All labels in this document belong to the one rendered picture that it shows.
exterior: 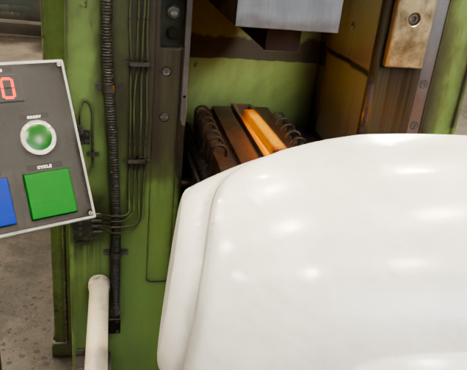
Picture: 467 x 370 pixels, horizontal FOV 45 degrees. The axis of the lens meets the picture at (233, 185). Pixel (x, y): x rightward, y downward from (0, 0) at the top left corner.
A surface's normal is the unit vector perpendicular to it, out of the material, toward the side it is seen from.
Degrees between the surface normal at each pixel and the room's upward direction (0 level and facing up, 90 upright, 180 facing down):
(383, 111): 90
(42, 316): 0
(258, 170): 24
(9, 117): 60
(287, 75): 90
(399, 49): 90
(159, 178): 90
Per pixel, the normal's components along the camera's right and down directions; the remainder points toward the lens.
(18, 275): 0.10, -0.91
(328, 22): 0.18, 0.43
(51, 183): 0.55, -0.11
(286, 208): -0.24, -0.62
